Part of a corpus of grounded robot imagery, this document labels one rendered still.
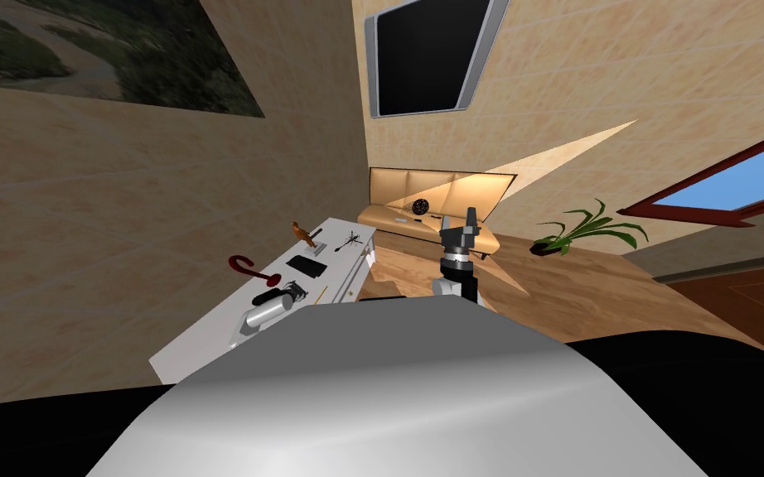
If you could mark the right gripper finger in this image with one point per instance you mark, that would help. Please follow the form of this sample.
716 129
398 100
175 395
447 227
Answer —
471 218
445 223

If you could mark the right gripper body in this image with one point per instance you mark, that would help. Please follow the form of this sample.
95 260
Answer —
459 238

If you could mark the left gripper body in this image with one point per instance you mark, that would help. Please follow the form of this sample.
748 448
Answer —
294 291

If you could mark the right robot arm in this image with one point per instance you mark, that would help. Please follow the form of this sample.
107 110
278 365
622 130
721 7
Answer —
456 275

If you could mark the tan sofa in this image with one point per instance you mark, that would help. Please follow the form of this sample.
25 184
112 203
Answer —
468 192

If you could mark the yellow pencil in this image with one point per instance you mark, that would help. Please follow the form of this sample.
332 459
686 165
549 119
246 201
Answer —
320 295

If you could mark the black flat tablet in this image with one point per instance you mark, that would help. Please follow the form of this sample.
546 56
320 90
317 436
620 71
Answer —
306 266

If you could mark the grey slab with black stick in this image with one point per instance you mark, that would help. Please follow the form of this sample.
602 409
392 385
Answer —
316 248

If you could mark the red curved cane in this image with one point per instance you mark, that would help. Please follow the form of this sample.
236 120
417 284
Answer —
249 268

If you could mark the brown bird figurine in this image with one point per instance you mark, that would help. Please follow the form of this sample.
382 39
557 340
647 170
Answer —
301 234

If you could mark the black dragonfly-shaped object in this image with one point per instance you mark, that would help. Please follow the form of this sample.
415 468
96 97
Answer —
350 241

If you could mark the white table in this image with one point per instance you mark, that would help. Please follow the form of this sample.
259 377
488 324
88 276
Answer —
213 331

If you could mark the green potted plant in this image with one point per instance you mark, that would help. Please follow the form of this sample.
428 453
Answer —
584 228

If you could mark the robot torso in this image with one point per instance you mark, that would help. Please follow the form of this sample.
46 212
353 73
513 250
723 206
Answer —
382 391

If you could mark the grey-framed black television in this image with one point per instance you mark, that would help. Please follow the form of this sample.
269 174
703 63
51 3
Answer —
428 56

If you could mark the red-framed window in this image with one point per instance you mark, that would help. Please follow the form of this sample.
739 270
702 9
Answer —
746 179

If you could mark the landscape picture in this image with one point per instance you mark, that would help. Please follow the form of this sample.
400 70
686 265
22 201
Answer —
90 46

